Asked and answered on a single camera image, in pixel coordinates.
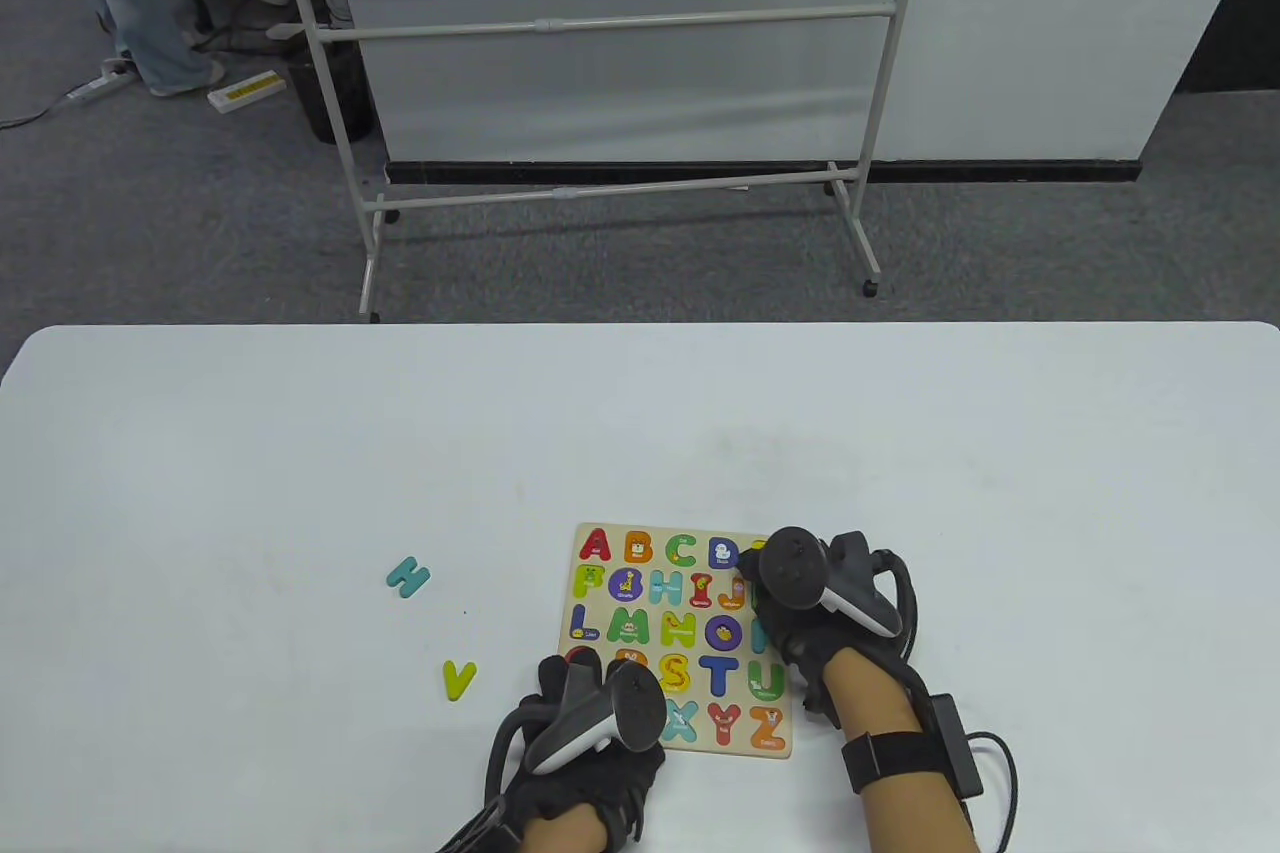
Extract person's right hand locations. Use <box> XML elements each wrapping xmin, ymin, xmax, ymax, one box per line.
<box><xmin>738</xmin><ymin>565</ymin><xmax>918</xmax><ymax>732</ymax></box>

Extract person's left hand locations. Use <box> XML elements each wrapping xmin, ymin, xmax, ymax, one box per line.
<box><xmin>486</xmin><ymin>648</ymin><xmax>668</xmax><ymax>842</ymax></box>

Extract person's right forearm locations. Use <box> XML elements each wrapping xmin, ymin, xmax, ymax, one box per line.
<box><xmin>822</xmin><ymin>645</ymin><xmax>979</xmax><ymax>853</ymax></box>

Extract person's left forearm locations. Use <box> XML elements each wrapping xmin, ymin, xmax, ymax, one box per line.
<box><xmin>517</xmin><ymin>813</ymin><xmax>613</xmax><ymax>853</ymax></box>

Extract black and white left controller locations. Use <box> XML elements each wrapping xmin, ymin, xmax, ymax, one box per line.
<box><xmin>524</xmin><ymin>660</ymin><xmax>668</xmax><ymax>777</ymax></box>

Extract black and white controller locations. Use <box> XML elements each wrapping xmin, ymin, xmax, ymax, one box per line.
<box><xmin>752</xmin><ymin>527</ymin><xmax>903</xmax><ymax>638</ymax></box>
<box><xmin>524</xmin><ymin>660</ymin><xmax>668</xmax><ymax>777</ymax></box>

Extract black and white right controller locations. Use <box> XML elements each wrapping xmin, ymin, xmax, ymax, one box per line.
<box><xmin>752</xmin><ymin>527</ymin><xmax>903</xmax><ymax>638</ymax></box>

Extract group of colourful letter pieces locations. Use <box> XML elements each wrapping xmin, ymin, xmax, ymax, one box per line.
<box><xmin>566</xmin><ymin>528</ymin><xmax>789</xmax><ymax>751</ymax></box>

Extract wooden alphabet puzzle board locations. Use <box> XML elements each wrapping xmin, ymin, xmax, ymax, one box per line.
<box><xmin>556</xmin><ymin>522</ymin><xmax>795</xmax><ymax>761</ymax></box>

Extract black wrist-mounted box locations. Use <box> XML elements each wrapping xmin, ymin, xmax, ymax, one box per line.
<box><xmin>922</xmin><ymin>692</ymin><xmax>988</xmax><ymax>801</ymax></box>

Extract black waste bin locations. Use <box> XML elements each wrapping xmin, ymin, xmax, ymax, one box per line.
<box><xmin>288</xmin><ymin>51</ymin><xmax>378</xmax><ymax>145</ymax></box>

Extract white metal whiteboard stand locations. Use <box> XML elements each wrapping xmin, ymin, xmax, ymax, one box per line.
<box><xmin>266</xmin><ymin>0</ymin><xmax>935</xmax><ymax>324</ymax></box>

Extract yellow and white box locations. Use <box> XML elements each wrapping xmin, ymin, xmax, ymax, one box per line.
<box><xmin>207</xmin><ymin>70</ymin><xmax>288</xmax><ymax>115</ymax></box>

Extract white power strip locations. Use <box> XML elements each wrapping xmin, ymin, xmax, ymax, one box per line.
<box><xmin>64</xmin><ymin>61</ymin><xmax>138</xmax><ymax>105</ymax></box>

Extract black wrist strap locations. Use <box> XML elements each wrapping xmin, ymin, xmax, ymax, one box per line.
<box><xmin>840</xmin><ymin>729</ymin><xmax>933</xmax><ymax>796</ymax></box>

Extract black glove cables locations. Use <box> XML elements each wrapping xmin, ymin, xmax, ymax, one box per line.
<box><xmin>433</xmin><ymin>708</ymin><xmax>546</xmax><ymax>853</ymax></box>

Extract black cable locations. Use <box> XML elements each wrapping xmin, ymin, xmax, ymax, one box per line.
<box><xmin>958</xmin><ymin>731</ymin><xmax>1021</xmax><ymax>853</ymax></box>

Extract white power cable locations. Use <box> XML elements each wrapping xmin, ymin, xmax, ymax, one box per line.
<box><xmin>0</xmin><ymin>96</ymin><xmax>73</xmax><ymax>132</ymax></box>

